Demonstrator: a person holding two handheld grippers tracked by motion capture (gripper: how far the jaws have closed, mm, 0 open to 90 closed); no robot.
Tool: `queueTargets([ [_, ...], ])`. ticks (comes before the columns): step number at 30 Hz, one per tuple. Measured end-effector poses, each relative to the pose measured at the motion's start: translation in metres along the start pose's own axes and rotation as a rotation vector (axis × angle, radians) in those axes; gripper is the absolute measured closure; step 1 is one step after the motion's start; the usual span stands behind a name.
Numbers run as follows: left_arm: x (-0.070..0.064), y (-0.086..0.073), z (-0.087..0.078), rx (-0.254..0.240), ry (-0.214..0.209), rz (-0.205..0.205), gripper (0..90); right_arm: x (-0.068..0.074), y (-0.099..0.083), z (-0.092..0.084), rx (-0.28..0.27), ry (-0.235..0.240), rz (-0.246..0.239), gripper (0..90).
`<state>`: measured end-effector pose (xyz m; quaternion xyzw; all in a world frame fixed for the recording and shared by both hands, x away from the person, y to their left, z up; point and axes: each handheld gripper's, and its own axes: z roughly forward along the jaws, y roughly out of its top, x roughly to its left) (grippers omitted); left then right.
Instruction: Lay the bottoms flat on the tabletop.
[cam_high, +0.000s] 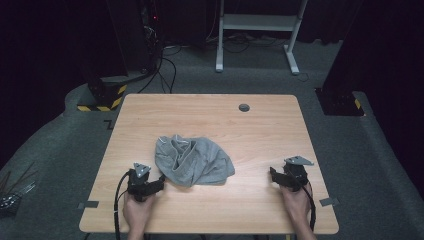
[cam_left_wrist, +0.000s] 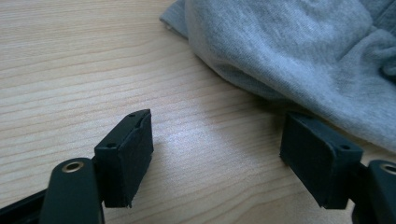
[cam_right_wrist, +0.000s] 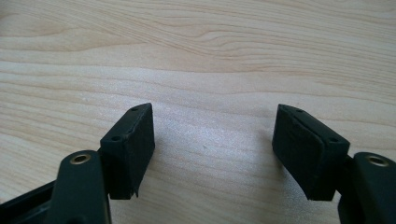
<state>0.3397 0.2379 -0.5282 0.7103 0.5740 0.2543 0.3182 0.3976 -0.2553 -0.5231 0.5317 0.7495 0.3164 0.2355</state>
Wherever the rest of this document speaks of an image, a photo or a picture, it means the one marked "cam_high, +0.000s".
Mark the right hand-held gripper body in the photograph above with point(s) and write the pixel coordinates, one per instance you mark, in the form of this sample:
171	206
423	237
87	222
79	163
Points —
295	173

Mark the black equipment rack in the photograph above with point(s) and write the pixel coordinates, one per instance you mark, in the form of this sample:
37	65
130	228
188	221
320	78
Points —
148	33

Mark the folded metal tripod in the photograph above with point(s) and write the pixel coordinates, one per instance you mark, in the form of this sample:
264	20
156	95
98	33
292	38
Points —
15	193

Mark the person's right hand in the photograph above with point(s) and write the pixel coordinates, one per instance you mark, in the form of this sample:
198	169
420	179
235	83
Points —
295	203

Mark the black yellow striped stand base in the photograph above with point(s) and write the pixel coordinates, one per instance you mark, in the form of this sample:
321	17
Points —
106	96

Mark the person's left hand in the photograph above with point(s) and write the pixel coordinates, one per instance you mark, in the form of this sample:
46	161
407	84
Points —
136	213

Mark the black stand base plate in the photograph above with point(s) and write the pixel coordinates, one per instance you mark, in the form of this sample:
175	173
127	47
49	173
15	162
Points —
338	101

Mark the white metal stand frame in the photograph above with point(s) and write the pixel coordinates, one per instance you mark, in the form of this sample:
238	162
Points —
260	22

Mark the grey shorts with white piping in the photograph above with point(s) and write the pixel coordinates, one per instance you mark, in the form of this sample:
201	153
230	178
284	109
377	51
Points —
196	163

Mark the grey round table grommet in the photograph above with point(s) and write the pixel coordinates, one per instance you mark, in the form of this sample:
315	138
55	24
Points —
244	107

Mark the grey tape strip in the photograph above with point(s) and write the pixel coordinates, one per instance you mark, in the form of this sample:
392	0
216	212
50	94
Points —
88	204
328	201

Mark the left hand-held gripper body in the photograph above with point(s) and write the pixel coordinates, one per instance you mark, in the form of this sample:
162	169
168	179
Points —
138	181

